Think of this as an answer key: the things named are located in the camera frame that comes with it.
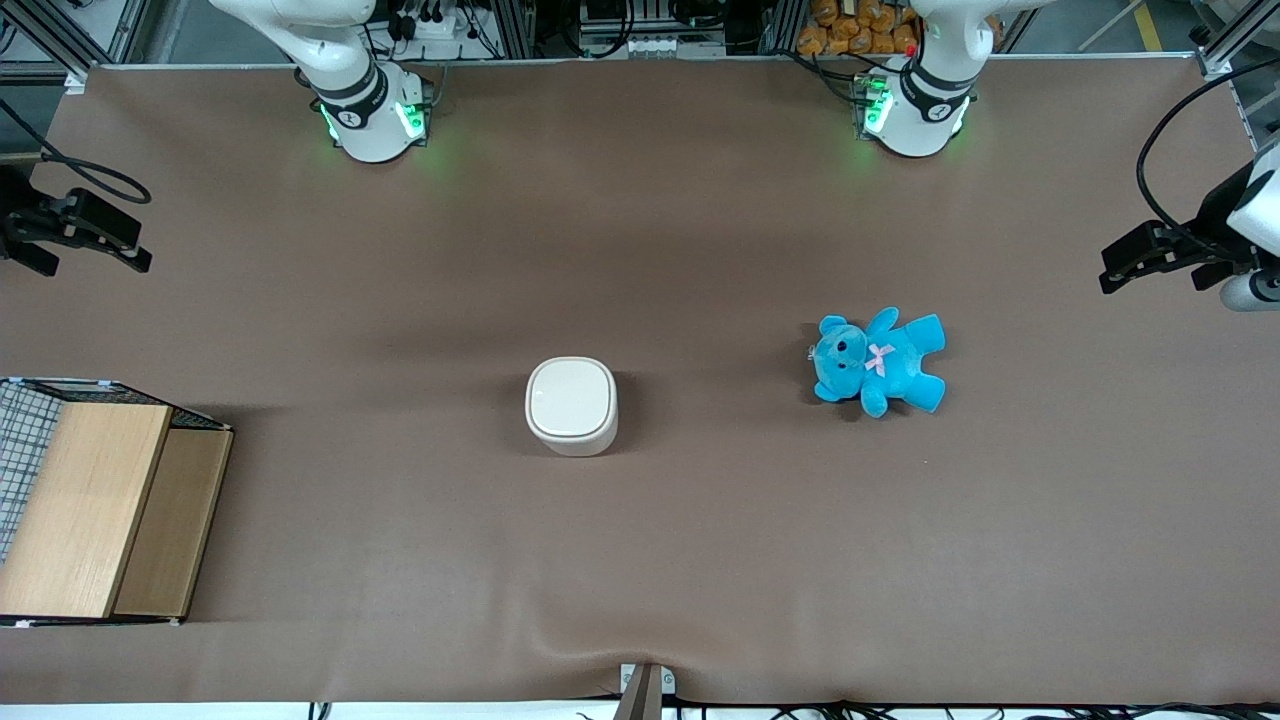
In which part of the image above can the blue teddy bear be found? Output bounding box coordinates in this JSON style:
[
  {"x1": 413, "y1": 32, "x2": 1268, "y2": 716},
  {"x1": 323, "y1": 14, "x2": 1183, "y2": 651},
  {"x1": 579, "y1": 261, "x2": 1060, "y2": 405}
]
[{"x1": 808, "y1": 306, "x2": 948, "y2": 420}]

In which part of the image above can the aluminium frame post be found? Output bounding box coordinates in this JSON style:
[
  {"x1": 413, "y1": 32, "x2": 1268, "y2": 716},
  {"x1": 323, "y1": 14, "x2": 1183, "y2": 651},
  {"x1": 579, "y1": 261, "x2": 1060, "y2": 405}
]
[
  {"x1": 1188, "y1": 0, "x2": 1280, "y2": 81},
  {"x1": 0, "y1": 0, "x2": 136, "y2": 93}
]

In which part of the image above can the white trash can lid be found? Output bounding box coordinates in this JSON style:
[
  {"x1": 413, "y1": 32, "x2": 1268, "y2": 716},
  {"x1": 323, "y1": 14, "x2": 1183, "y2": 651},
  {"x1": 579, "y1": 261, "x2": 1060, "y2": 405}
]
[{"x1": 528, "y1": 357, "x2": 617, "y2": 439}]

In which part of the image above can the white power strip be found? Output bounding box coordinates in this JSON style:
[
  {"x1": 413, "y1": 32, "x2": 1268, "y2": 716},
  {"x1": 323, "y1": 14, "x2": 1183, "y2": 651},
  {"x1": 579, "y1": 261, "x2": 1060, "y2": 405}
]
[{"x1": 396, "y1": 0, "x2": 473, "y2": 43}]

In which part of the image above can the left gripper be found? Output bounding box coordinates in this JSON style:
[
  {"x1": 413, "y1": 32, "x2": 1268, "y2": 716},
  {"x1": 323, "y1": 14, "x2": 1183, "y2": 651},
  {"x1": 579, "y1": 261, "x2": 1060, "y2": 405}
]
[{"x1": 1100, "y1": 145, "x2": 1280, "y2": 296}]

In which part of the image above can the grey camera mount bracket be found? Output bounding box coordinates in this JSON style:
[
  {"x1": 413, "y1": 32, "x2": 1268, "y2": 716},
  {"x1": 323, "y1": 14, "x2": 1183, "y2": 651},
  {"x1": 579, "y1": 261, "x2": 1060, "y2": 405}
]
[{"x1": 612, "y1": 662, "x2": 678, "y2": 720}]

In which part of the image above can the black wire rack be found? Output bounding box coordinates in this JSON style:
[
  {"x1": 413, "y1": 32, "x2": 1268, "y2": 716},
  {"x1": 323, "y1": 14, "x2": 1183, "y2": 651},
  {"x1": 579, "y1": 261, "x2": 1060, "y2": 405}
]
[{"x1": 0, "y1": 376, "x2": 236, "y2": 629}]

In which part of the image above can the dark wooden board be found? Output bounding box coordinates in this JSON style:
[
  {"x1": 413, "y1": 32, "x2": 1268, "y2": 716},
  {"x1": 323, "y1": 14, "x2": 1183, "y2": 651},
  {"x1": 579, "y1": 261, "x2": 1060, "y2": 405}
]
[{"x1": 112, "y1": 428, "x2": 234, "y2": 619}]

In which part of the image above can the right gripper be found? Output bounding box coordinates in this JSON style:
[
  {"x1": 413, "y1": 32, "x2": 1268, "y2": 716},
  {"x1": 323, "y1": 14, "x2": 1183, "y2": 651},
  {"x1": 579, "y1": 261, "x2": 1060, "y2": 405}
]
[{"x1": 0, "y1": 165, "x2": 153, "y2": 278}]

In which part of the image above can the light wooden board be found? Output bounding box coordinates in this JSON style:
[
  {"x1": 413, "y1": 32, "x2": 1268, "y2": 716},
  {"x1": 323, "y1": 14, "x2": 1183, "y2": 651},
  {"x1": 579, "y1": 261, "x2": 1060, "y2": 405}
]
[{"x1": 0, "y1": 402, "x2": 174, "y2": 620}]

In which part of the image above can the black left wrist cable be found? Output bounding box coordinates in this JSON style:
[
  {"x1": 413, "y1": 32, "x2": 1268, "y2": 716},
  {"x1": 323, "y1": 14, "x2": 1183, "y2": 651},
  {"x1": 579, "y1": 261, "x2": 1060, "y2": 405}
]
[{"x1": 1136, "y1": 56, "x2": 1280, "y2": 253}]

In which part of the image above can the brown table cover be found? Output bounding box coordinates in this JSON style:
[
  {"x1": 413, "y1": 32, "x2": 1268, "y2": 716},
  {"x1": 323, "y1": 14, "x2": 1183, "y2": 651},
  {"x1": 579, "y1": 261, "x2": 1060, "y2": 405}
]
[{"x1": 0, "y1": 58, "x2": 1280, "y2": 707}]

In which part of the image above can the orange plush toy heap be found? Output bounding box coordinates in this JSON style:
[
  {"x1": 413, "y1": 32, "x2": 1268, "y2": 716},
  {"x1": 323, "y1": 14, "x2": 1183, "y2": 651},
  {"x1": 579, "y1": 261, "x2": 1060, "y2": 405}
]
[{"x1": 796, "y1": 0, "x2": 923, "y2": 58}]

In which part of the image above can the white plastic trash can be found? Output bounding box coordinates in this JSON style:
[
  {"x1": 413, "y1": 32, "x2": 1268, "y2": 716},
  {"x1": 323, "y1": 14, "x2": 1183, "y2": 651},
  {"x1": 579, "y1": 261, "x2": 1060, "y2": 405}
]
[{"x1": 525, "y1": 356, "x2": 620, "y2": 459}]

